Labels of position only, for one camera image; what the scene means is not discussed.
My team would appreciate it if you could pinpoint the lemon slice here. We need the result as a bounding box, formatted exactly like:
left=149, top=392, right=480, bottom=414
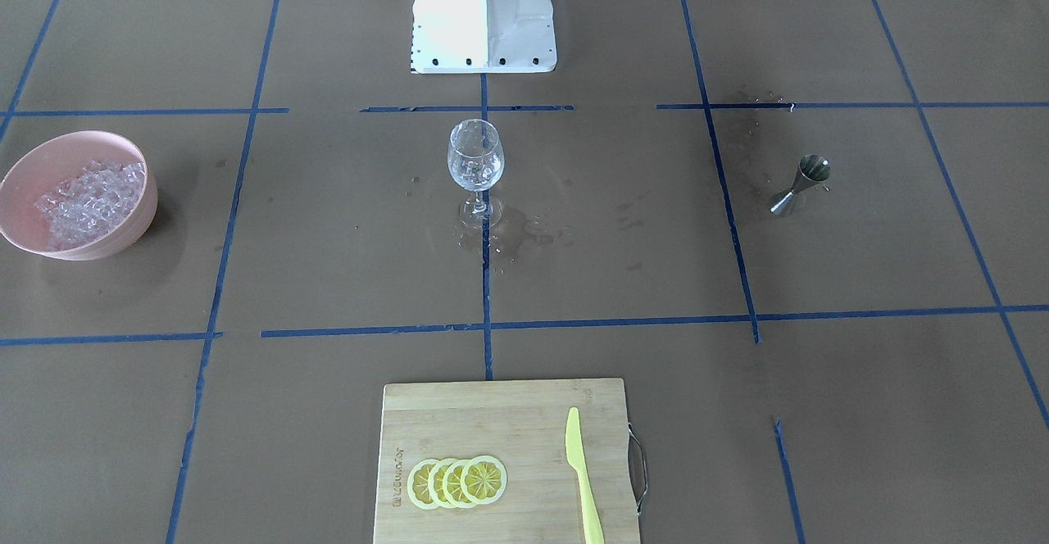
left=408, top=458, right=438, bottom=510
left=427, top=458, right=457, bottom=508
left=442, top=460, right=475, bottom=508
left=461, top=455, right=508, bottom=505

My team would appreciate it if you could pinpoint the steel cocktail jigger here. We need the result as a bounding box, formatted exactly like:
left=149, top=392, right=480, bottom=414
left=769, top=153, right=829, bottom=216

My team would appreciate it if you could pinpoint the white camera mast base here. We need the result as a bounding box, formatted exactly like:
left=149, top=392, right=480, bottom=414
left=410, top=0, right=558, bottom=75

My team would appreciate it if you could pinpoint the yellow plastic knife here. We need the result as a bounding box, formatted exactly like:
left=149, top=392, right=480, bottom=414
left=563, top=406, right=606, bottom=543

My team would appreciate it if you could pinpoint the clear wine glass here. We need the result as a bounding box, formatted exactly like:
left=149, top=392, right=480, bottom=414
left=447, top=119, right=505, bottom=229

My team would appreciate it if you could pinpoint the bamboo cutting board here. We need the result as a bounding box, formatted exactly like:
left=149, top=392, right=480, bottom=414
left=372, top=379, right=641, bottom=543

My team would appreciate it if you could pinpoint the pink bowl of ice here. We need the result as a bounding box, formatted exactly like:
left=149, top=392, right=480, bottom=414
left=1, top=130, right=158, bottom=261

